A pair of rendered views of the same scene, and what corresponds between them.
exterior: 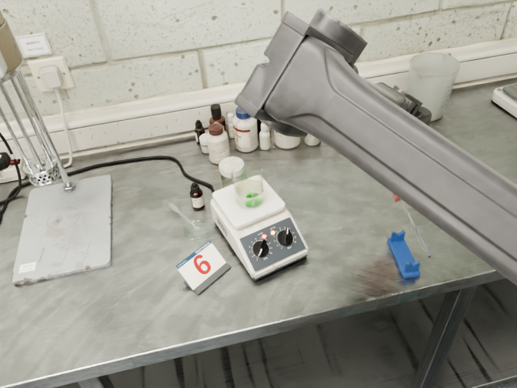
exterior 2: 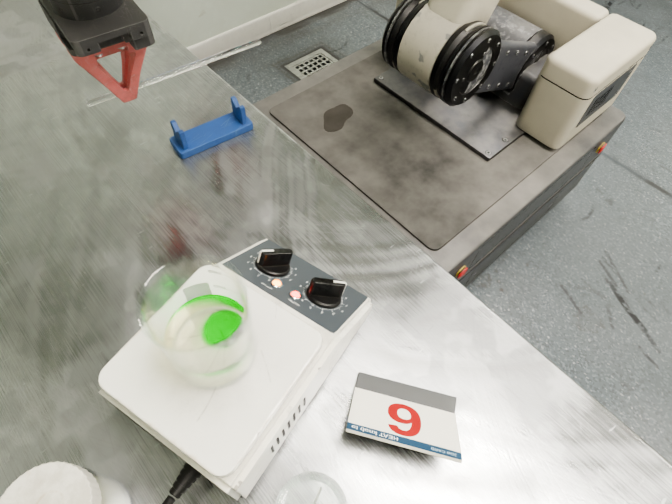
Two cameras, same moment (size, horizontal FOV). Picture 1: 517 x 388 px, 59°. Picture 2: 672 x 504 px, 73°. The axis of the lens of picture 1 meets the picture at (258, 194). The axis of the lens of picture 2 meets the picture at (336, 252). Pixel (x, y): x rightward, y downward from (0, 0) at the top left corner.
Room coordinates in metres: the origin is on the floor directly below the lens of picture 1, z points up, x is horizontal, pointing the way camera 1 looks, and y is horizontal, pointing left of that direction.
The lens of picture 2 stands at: (0.70, 0.16, 1.16)
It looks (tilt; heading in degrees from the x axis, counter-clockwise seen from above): 57 degrees down; 234
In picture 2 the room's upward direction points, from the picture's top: 5 degrees clockwise
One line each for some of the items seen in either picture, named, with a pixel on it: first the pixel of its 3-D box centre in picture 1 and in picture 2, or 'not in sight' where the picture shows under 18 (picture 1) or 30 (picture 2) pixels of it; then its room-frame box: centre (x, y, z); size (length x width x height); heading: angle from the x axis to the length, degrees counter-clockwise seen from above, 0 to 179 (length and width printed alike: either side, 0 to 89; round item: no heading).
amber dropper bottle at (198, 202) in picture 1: (196, 194); not in sight; (0.78, 0.14, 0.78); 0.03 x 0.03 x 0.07
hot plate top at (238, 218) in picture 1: (248, 200); (215, 358); (0.70, 0.02, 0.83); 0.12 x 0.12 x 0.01; 25
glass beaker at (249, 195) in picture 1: (247, 186); (210, 330); (0.69, 0.02, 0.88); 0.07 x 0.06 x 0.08; 121
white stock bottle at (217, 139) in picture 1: (218, 142); not in sight; (0.96, 0.09, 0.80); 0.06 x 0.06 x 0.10
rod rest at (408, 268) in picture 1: (404, 252); (210, 125); (0.58, -0.28, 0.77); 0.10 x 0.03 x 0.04; 4
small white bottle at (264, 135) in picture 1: (265, 135); not in sight; (0.99, -0.03, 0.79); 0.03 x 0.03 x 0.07
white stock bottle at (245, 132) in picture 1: (245, 128); not in sight; (1.00, 0.02, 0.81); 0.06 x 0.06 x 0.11
